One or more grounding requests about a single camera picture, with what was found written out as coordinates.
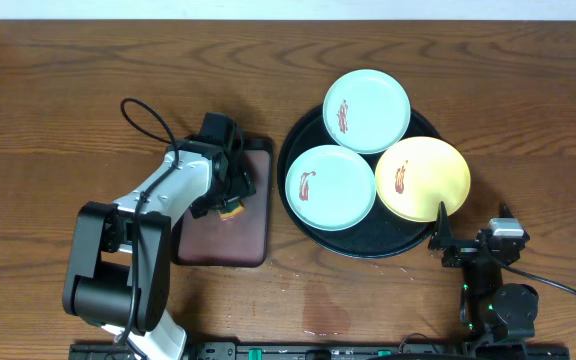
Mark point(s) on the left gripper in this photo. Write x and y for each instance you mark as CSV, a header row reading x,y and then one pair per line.
x,y
238,189

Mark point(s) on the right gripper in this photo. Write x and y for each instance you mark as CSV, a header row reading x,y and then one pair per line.
x,y
443,239

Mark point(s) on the orange green sponge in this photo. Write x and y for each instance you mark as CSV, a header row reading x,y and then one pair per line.
x,y
231,209

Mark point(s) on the light blue plate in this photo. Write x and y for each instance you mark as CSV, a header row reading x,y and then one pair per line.
x,y
330,188
366,111

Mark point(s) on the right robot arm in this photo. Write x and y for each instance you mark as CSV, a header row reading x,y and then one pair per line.
x,y
495,311

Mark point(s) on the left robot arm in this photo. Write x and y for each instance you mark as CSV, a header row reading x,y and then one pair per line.
x,y
118,275

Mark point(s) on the black rectangular tray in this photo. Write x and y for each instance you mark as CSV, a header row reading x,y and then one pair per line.
x,y
238,241

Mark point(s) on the yellow plate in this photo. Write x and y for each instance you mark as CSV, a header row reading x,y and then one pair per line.
x,y
418,174

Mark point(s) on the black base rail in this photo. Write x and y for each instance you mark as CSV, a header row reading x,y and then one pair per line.
x,y
232,351

